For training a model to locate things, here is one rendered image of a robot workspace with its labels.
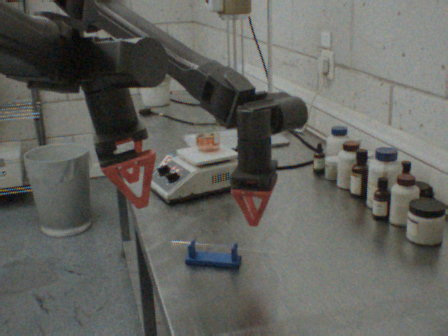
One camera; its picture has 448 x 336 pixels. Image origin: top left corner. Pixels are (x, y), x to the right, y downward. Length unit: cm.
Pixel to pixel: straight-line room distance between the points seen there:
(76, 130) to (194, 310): 294
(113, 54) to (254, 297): 48
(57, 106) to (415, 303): 307
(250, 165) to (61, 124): 291
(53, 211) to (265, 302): 214
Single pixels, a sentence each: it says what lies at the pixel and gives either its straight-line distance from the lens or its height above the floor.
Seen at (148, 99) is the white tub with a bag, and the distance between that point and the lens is 230.
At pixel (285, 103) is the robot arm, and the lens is 94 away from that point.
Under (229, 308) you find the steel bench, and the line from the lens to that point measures 90.
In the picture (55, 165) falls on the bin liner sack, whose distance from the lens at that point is 284.
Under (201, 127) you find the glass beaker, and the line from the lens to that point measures 134.
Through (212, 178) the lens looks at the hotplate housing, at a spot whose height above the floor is 79.
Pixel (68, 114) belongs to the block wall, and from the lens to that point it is 374.
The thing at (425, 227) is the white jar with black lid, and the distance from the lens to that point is 111.
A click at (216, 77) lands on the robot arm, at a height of 108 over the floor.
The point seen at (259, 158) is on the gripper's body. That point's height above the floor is 96.
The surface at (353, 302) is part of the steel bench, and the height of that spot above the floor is 75.
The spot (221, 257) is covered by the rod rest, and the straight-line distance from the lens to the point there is 103.
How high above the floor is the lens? 124
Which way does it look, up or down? 19 degrees down
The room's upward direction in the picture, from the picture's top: 2 degrees counter-clockwise
